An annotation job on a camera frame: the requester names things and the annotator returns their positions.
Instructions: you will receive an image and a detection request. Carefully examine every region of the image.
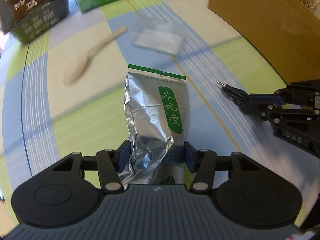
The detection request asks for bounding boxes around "black Honglu food container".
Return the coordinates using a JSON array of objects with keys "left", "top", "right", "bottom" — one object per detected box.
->
[{"left": 1, "top": 0, "right": 69, "bottom": 44}]

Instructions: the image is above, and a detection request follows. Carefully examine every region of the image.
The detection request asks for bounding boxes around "silver foil tea pouch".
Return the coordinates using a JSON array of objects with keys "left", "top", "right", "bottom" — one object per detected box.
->
[{"left": 119, "top": 64, "right": 189, "bottom": 186}]

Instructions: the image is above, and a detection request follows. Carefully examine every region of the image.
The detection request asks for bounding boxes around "beige plastic spoon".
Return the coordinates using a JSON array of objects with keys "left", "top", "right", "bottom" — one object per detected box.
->
[{"left": 63, "top": 26, "right": 127, "bottom": 87}]

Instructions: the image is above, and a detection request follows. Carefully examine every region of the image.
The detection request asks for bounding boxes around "checkered tablecloth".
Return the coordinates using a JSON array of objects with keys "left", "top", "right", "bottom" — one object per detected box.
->
[{"left": 1, "top": 0, "right": 319, "bottom": 225}]

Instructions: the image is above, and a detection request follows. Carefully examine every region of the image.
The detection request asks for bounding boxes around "black audio cable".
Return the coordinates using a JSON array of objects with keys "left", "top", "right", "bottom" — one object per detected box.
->
[{"left": 216, "top": 80, "right": 258, "bottom": 111}]

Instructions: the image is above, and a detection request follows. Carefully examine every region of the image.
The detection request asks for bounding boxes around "large open cardboard box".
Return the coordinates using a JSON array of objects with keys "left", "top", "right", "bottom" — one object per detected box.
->
[{"left": 208, "top": 0, "right": 319, "bottom": 83}]

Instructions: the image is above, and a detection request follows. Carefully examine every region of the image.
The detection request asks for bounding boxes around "clear zip plastic bag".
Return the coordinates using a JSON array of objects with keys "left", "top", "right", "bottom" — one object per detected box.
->
[{"left": 131, "top": 17, "right": 186, "bottom": 55}]

